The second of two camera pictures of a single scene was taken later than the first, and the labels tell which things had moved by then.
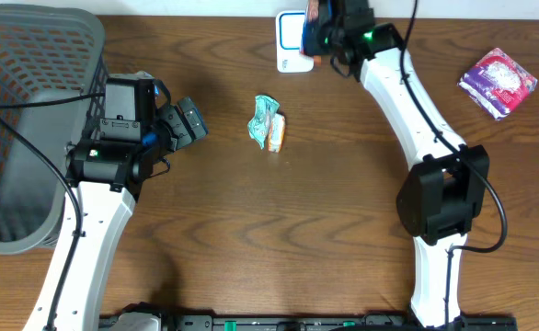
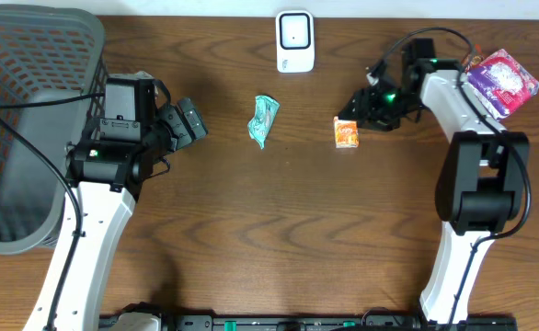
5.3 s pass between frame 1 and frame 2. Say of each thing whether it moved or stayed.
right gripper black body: moved
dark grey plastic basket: stayed
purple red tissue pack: stayed
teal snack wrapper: stayed
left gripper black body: stayed
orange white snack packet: moved
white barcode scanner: stayed
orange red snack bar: moved
